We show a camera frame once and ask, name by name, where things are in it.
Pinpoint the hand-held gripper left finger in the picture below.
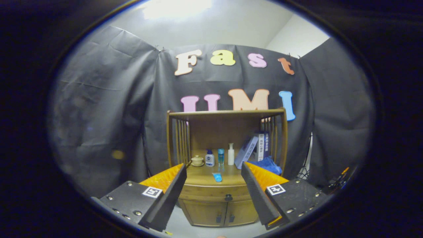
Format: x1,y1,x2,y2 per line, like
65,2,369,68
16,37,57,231
91,163,187,232

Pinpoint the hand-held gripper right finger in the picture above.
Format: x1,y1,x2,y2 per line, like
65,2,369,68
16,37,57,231
241,161,327,230

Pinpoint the lavender book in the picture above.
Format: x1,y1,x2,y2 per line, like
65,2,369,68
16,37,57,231
234,136,259,170

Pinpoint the wooden cabinet door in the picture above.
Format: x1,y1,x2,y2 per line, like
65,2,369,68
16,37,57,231
227,198,259,226
180,199,228,228

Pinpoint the wooden drawer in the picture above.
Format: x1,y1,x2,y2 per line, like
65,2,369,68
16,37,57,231
180,183,251,202

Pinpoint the wooden countertop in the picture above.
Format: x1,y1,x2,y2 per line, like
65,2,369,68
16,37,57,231
183,164,281,186

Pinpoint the wooden cabinet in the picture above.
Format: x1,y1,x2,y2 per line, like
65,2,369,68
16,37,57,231
166,107,288,228

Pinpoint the blue towel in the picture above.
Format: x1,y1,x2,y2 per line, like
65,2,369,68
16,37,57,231
248,156,282,176

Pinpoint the black equipment with orange clamp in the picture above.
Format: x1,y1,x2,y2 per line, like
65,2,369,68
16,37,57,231
326,166,351,194

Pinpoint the dark blue book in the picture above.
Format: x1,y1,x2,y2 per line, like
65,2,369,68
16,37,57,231
263,132,270,161

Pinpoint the black backdrop cloth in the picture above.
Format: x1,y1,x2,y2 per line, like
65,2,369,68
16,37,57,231
50,26,376,199

